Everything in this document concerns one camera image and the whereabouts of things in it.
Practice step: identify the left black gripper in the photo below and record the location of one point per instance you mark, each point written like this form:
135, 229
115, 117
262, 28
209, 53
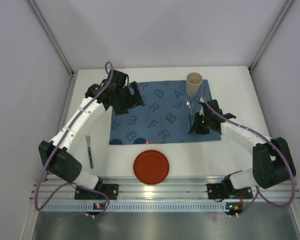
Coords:
128, 97

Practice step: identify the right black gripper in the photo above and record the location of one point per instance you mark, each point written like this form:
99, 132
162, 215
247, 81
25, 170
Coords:
200, 126

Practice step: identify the spoon with teal handle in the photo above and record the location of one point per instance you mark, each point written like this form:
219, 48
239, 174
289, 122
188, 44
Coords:
190, 105

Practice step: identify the blue letter placemat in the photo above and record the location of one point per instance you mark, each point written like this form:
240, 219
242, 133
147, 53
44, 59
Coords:
165, 118

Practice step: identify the beige cup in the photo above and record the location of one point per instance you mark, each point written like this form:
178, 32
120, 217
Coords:
193, 83

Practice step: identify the fork with teal handle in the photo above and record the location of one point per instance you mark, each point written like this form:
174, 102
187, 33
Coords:
88, 142

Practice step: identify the red round plate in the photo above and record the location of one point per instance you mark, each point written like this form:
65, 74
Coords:
151, 167

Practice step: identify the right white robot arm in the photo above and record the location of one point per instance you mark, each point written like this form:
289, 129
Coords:
272, 162

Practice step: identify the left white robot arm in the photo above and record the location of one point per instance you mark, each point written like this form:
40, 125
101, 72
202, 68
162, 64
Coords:
58, 154

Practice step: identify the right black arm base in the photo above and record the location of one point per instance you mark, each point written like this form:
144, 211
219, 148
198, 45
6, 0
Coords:
217, 192

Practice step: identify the aluminium mounting rail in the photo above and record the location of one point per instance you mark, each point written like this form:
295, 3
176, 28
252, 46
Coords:
172, 188

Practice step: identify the slotted cable duct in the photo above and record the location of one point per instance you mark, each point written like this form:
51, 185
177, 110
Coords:
123, 207

